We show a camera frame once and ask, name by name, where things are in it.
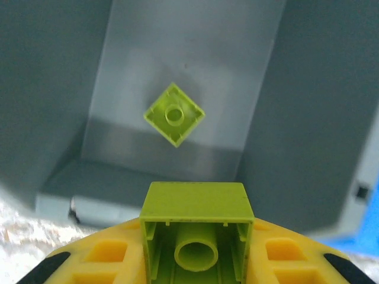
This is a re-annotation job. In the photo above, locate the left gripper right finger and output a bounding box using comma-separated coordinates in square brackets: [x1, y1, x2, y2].
[247, 218, 371, 284]

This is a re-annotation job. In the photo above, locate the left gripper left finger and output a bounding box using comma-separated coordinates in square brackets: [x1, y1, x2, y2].
[17, 218, 147, 284]

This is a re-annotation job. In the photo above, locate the green small lego brick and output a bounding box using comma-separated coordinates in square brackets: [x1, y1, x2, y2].
[143, 82, 206, 149]
[140, 182, 256, 284]

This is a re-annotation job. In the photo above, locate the grey plastic bin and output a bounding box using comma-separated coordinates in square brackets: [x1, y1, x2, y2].
[0, 0, 379, 242]

